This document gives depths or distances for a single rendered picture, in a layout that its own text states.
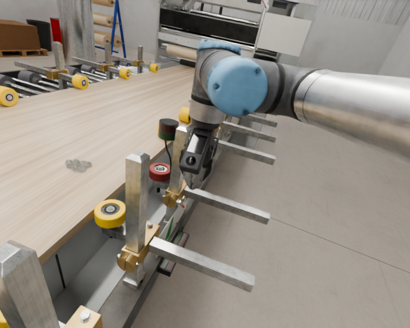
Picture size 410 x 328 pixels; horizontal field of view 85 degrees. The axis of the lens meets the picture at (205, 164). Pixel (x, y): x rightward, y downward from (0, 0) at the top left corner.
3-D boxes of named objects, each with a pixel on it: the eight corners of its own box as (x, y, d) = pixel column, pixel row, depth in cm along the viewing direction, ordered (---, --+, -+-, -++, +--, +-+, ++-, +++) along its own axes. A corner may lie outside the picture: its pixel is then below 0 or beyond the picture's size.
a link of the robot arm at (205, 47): (204, 38, 41) (195, 34, 49) (193, 105, 48) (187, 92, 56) (250, 47, 44) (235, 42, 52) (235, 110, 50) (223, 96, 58)
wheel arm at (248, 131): (274, 140, 117) (276, 134, 116) (274, 143, 114) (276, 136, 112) (185, 115, 126) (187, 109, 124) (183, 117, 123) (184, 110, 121)
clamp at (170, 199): (189, 188, 88) (191, 177, 86) (174, 209, 77) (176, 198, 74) (176, 183, 89) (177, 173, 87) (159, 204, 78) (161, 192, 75)
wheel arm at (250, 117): (276, 125, 138) (278, 120, 137) (275, 127, 135) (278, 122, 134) (200, 105, 147) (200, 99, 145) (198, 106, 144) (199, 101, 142)
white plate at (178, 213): (186, 209, 95) (189, 191, 90) (157, 259, 73) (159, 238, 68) (185, 209, 95) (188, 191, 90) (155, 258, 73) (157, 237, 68)
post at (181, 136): (174, 234, 92) (191, 125, 68) (170, 241, 89) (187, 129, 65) (166, 231, 93) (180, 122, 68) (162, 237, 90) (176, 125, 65)
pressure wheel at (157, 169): (172, 189, 90) (175, 164, 84) (163, 201, 83) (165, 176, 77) (153, 183, 91) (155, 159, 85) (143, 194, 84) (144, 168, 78)
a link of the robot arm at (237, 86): (290, 66, 34) (259, 55, 45) (218, 53, 31) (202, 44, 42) (270, 123, 39) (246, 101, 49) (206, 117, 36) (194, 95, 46)
